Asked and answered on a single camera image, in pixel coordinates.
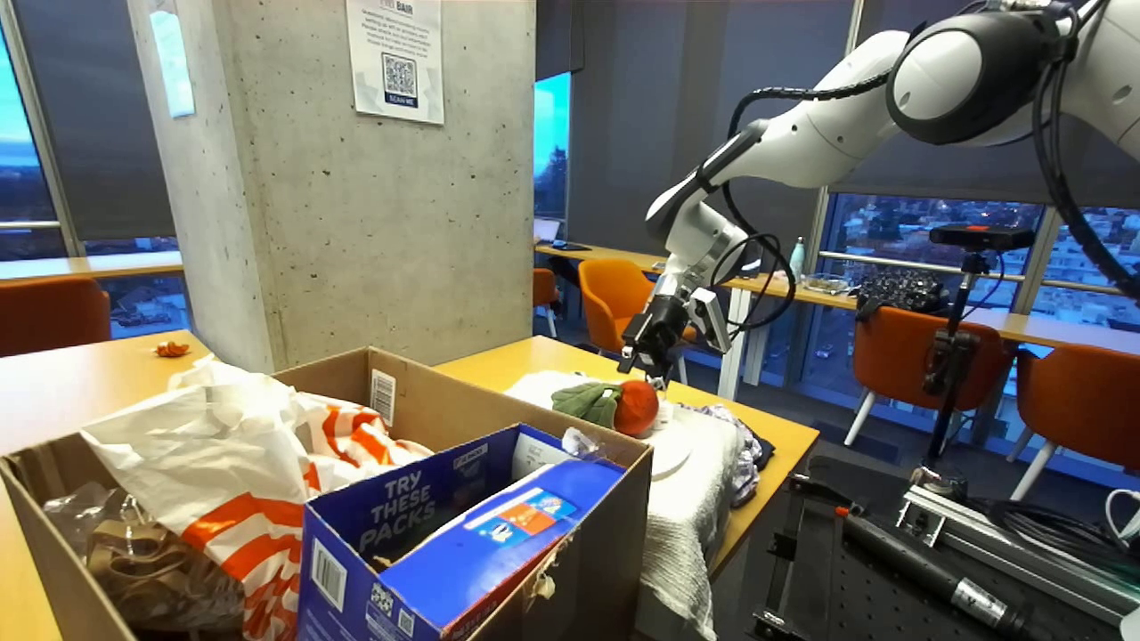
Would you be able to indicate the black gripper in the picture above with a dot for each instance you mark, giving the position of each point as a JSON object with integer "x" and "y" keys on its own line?
{"x": 702, "y": 251}

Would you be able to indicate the red strawberry plush toy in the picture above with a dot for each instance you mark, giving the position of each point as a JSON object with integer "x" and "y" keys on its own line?
{"x": 629, "y": 406}

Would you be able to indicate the white disposable plate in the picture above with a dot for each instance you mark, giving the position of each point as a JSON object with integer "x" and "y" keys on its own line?
{"x": 666, "y": 446}

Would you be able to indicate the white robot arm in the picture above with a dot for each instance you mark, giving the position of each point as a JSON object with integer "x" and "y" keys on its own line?
{"x": 985, "y": 77}

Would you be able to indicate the brown cardboard box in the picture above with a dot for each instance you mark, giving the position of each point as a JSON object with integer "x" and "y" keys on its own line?
{"x": 118, "y": 575}

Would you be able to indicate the blue snack pack box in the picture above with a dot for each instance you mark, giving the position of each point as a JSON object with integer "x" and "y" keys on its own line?
{"x": 428, "y": 549}

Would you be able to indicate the white towel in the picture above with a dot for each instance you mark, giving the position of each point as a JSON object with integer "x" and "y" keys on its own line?
{"x": 687, "y": 518}

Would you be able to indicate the orange chair near window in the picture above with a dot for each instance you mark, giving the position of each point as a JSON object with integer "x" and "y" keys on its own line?
{"x": 894, "y": 354}

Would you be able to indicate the QR code paper sign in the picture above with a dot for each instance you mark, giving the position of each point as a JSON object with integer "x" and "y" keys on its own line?
{"x": 396, "y": 58}

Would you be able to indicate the orange chair far right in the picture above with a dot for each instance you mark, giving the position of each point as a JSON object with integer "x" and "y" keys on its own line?
{"x": 1084, "y": 401}

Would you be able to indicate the white orange plastic bag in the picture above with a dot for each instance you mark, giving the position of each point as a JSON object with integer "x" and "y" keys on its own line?
{"x": 229, "y": 460}

